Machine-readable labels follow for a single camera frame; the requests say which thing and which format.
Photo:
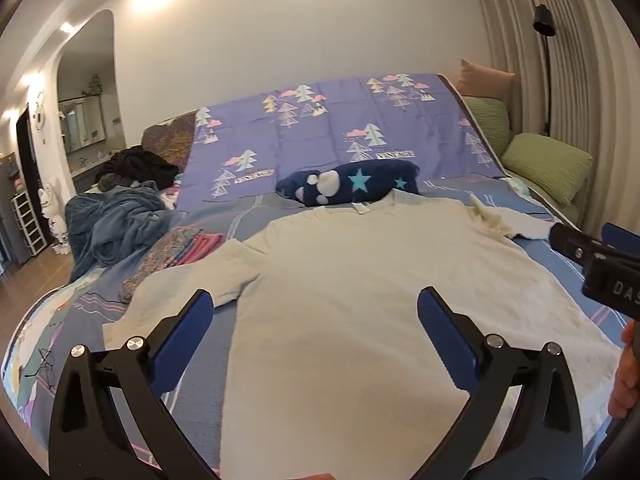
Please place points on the navy star-patterned plush pillow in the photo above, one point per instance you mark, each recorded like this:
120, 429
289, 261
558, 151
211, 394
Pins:
350, 182

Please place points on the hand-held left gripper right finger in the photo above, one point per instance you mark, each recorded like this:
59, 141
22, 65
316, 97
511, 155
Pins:
440, 325

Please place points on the black clothing pile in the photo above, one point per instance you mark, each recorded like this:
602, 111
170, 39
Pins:
137, 162

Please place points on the white sweater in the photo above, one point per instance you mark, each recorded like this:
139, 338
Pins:
350, 285

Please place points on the white shelf rack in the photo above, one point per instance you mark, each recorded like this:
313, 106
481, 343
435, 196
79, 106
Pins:
27, 222

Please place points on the green pillow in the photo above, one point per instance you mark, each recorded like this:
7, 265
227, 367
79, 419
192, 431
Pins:
487, 120
547, 165

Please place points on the brown patterned cushion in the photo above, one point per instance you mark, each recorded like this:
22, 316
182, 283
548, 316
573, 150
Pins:
167, 137

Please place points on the white cat figurine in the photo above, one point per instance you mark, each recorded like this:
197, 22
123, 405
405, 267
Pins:
52, 215

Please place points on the blue-grey fleece blanket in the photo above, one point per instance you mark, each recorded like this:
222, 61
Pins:
115, 220

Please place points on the beige curtain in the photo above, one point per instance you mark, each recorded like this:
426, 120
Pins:
560, 85

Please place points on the blue-grey striped bed sheet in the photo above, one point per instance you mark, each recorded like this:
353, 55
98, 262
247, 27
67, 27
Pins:
235, 220

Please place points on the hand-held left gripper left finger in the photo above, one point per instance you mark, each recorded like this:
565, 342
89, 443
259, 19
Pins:
192, 322

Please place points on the wall mirror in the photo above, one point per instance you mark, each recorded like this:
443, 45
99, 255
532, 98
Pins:
82, 122

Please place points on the black floor lamp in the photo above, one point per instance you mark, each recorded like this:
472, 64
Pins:
544, 25

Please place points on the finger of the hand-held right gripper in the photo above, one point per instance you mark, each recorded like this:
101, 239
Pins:
622, 237
572, 245

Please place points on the folded teal patterned cloth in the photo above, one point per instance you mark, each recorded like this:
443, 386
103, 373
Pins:
170, 250

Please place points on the person's right hand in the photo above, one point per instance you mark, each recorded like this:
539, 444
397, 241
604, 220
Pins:
627, 380

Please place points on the purple tree print duvet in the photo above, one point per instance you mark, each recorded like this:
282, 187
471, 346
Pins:
310, 130

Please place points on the peach pillow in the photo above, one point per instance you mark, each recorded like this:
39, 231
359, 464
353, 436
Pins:
487, 80

